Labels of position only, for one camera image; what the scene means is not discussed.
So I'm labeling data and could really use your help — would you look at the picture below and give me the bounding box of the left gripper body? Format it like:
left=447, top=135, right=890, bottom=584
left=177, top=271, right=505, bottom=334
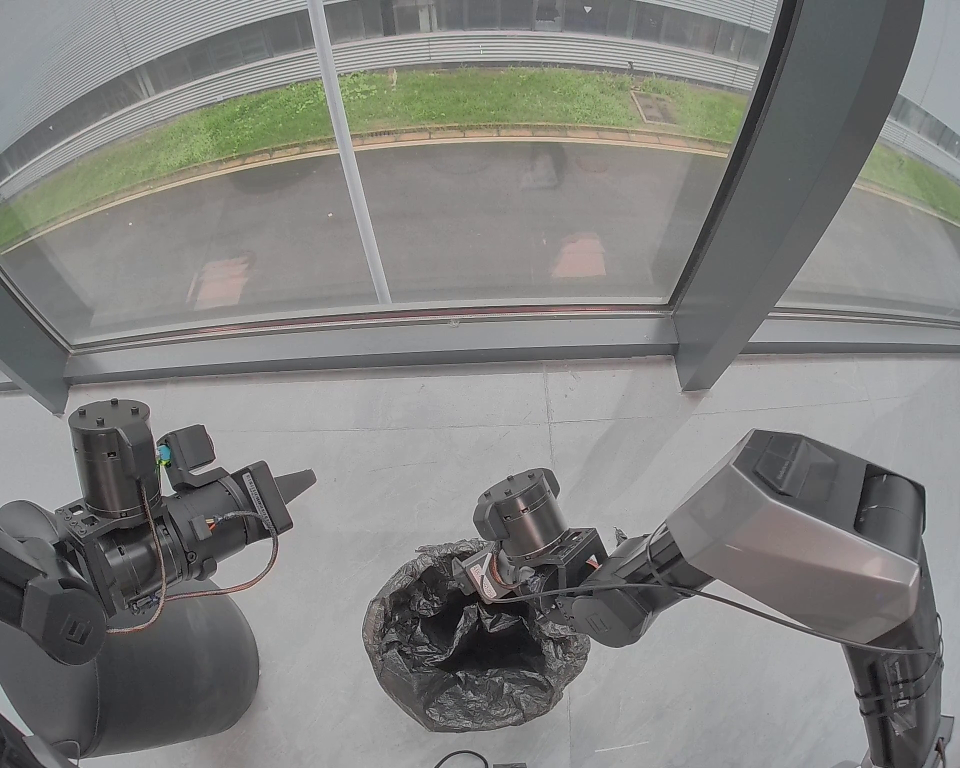
left=166, top=460, right=294, bottom=561

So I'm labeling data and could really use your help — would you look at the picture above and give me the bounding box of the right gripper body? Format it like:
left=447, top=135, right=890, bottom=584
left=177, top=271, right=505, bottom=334
left=459, top=546, right=543, bottom=606

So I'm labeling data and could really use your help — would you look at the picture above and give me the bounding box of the black plastic bag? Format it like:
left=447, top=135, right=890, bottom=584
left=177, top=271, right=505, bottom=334
left=363, top=537, right=594, bottom=734

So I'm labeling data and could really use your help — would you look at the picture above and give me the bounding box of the dark grey round chair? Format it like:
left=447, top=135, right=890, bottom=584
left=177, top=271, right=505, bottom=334
left=0, top=577, right=261, bottom=761

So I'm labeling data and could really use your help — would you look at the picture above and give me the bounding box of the window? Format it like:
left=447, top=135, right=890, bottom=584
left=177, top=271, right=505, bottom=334
left=0, top=0, right=960, bottom=417

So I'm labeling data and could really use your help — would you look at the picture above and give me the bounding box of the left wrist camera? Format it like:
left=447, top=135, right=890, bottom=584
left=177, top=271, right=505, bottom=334
left=159, top=424, right=231, bottom=493

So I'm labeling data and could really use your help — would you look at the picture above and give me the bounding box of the black cable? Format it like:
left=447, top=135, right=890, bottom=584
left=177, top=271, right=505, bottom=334
left=105, top=480, right=285, bottom=636
left=517, top=525, right=943, bottom=661
left=447, top=749, right=528, bottom=768

